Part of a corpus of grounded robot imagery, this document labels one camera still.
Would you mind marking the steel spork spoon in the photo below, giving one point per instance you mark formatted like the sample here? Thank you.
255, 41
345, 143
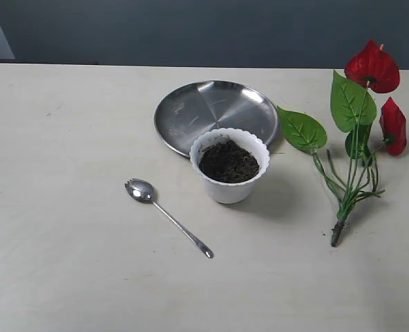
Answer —
144, 192

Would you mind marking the artificial red anthurium plant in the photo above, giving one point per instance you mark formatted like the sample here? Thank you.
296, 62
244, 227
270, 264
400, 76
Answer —
368, 129

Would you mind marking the white scalloped flower pot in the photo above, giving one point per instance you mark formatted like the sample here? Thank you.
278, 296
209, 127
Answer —
229, 193

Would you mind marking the round steel plate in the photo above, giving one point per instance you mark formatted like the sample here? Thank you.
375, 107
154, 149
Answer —
196, 108

